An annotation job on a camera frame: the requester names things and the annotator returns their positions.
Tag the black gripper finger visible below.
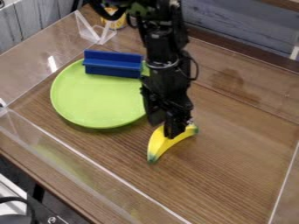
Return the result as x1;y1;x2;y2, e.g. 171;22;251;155
144;100;164;126
163;110;192;139

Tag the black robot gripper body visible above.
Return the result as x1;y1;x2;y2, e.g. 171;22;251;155
137;59;200;126

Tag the yellow toy banana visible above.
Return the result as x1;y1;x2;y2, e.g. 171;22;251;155
147;123;199;164

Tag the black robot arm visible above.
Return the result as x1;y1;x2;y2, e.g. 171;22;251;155
88;0;199;139

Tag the green round plate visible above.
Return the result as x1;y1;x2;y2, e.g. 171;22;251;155
49;59;145;130

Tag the blue plastic block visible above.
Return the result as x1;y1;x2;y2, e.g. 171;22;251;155
83;50;144;79

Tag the black box with knob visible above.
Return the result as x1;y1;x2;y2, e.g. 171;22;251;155
29;199;89;224

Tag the clear acrylic tray enclosure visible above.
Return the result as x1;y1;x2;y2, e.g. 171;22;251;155
0;17;299;224

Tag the black cable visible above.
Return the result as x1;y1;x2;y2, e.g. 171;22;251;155
0;196;39;224

